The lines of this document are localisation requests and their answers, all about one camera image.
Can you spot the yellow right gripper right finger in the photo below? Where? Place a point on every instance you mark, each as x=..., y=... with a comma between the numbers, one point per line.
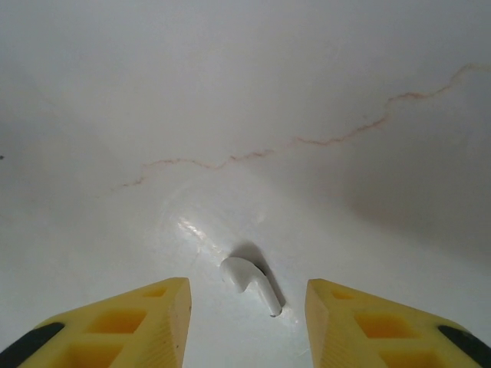
x=376, y=333

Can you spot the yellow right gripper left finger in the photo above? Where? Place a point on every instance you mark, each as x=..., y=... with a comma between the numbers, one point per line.
x=126, y=329

